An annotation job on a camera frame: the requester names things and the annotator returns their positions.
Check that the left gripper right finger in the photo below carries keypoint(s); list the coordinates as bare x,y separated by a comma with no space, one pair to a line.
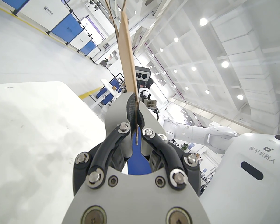
151,122

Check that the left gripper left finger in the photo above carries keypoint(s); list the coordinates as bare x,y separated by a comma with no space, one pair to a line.
114,117

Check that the small brown carton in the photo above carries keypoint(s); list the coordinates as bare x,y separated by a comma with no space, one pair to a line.
127,54

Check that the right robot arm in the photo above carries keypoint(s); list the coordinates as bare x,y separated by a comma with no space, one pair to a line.
200,136

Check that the white desk with blue panel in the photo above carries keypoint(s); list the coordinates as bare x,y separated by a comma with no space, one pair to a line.
106,95

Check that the white partition panel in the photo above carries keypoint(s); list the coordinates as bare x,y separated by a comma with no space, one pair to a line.
82,39
46,8

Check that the robot body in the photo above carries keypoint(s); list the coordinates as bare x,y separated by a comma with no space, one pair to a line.
247,199

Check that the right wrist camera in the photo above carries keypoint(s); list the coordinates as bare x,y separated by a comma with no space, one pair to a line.
142,74

